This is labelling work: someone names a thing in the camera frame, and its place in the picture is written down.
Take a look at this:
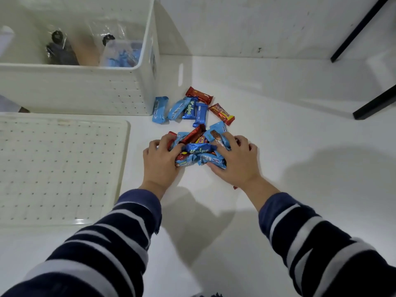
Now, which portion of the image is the person's left forearm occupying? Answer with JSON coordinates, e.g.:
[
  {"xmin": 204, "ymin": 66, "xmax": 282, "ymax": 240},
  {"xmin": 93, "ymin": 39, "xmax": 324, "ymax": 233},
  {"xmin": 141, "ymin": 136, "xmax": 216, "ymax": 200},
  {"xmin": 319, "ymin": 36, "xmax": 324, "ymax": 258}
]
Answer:
[{"xmin": 0, "ymin": 182, "xmax": 163, "ymax": 297}]

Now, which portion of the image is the white perforated basket lid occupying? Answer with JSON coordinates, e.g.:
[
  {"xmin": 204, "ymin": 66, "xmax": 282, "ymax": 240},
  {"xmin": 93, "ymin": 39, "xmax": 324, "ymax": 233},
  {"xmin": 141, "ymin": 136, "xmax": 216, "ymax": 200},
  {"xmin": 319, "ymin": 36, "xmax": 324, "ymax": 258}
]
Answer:
[{"xmin": 0, "ymin": 113, "xmax": 131, "ymax": 228}]

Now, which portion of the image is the clear tub of blue wafers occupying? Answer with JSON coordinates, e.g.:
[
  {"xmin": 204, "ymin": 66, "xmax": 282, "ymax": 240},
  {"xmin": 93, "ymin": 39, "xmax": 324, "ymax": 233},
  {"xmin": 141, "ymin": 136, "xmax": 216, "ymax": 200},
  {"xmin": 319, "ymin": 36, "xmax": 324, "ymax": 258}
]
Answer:
[{"xmin": 99, "ymin": 39, "xmax": 144, "ymax": 68}]

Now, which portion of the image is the white perforated storage basket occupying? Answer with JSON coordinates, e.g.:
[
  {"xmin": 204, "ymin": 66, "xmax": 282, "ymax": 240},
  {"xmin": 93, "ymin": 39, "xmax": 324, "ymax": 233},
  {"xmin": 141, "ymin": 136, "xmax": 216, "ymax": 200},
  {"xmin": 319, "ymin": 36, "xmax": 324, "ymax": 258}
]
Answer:
[{"xmin": 0, "ymin": 0, "xmax": 161, "ymax": 116}]

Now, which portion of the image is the clear bag of dark cookies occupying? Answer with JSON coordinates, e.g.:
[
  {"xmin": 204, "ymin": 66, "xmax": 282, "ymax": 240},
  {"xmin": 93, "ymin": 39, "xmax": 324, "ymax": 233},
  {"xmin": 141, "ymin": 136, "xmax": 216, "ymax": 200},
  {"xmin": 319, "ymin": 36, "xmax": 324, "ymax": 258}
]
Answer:
[{"xmin": 45, "ymin": 29, "xmax": 80, "ymax": 66}]

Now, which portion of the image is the person's right forearm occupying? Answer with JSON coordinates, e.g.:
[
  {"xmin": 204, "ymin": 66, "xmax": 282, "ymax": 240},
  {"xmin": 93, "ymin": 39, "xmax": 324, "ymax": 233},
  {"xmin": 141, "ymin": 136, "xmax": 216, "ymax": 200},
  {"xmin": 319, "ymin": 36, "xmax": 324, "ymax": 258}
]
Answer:
[{"xmin": 241, "ymin": 177, "xmax": 396, "ymax": 297}]

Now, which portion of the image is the pile of snack bars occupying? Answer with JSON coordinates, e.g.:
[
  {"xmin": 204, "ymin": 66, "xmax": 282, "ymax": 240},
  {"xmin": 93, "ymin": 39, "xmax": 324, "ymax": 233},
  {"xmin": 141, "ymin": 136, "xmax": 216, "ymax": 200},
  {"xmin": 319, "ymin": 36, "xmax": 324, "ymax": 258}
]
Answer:
[{"xmin": 151, "ymin": 86, "xmax": 240, "ymax": 191}]

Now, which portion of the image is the clear bag of orange crackers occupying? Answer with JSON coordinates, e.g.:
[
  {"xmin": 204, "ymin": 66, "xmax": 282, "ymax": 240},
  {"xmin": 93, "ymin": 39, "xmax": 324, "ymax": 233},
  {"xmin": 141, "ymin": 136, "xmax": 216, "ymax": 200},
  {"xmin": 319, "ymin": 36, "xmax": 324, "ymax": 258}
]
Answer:
[{"xmin": 71, "ymin": 35, "xmax": 100, "ymax": 67}]

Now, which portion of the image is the black metal shelf rack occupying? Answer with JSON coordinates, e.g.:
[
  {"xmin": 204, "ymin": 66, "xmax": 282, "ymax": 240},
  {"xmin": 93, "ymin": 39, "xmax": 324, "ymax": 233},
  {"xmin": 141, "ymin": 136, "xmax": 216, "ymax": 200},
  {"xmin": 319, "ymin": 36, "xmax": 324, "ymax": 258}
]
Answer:
[{"xmin": 330, "ymin": 0, "xmax": 396, "ymax": 120}]

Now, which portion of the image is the person's right hand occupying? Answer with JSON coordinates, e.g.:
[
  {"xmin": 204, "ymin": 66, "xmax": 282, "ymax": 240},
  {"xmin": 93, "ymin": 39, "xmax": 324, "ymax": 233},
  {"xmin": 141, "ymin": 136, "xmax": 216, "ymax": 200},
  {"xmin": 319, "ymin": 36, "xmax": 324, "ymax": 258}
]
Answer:
[{"xmin": 206, "ymin": 132, "xmax": 262, "ymax": 189}]

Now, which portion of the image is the clear bag of pastel puffs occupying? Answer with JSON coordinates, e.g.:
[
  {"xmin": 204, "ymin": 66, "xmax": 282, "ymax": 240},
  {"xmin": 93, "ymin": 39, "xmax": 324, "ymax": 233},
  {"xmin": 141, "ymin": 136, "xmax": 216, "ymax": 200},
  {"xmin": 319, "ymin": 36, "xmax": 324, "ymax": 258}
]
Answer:
[{"xmin": 90, "ymin": 21, "xmax": 130, "ymax": 59}]

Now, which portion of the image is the person's left hand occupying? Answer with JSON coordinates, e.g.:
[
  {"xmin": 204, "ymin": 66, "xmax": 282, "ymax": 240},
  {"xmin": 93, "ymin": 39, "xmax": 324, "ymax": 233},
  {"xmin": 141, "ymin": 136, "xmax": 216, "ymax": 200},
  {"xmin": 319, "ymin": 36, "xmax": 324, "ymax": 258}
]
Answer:
[{"xmin": 141, "ymin": 133, "xmax": 186, "ymax": 192}]

